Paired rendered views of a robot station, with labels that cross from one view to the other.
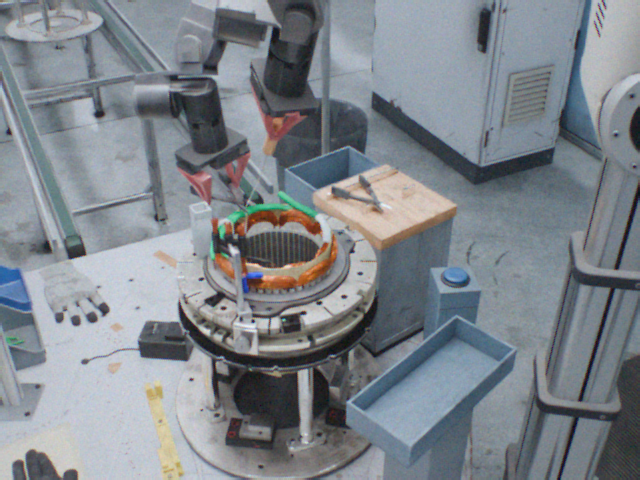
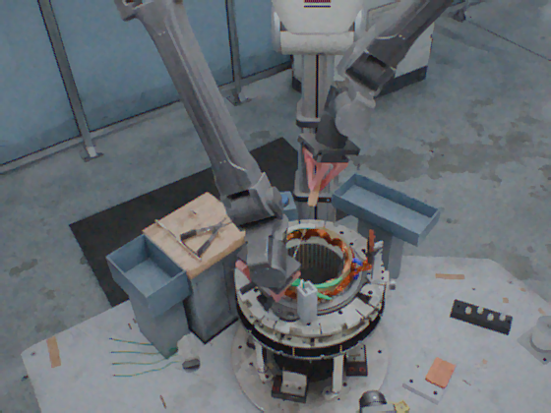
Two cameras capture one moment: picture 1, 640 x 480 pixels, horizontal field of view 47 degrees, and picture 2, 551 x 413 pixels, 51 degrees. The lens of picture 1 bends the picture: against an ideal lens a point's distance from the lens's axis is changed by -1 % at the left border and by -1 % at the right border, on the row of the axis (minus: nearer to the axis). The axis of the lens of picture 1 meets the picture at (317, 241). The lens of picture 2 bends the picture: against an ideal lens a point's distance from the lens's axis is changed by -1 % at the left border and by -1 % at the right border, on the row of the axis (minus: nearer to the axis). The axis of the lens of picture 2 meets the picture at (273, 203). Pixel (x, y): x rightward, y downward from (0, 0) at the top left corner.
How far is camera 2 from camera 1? 1.41 m
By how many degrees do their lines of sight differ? 70
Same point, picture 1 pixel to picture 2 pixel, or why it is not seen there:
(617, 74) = (357, 12)
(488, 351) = (346, 189)
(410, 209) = (214, 214)
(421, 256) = not seen: hidden behind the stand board
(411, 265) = not seen: hidden behind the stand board
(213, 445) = (369, 383)
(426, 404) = (392, 214)
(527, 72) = not seen: outside the picture
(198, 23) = (259, 179)
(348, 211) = (217, 248)
